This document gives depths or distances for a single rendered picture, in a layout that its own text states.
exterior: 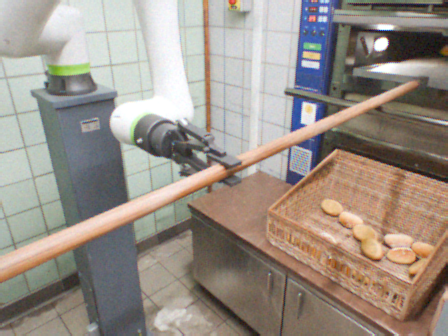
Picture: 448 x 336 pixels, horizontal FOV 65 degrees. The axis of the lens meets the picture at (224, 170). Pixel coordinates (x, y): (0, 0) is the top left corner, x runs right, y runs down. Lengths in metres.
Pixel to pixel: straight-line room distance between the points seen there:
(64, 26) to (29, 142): 0.78
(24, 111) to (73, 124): 0.61
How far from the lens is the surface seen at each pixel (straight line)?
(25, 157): 1.83
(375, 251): 1.42
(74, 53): 1.18
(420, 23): 1.34
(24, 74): 1.75
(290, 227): 1.34
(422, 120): 1.12
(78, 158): 1.22
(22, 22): 1.02
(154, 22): 0.93
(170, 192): 0.58
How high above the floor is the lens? 1.47
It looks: 26 degrees down
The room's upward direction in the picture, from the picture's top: straight up
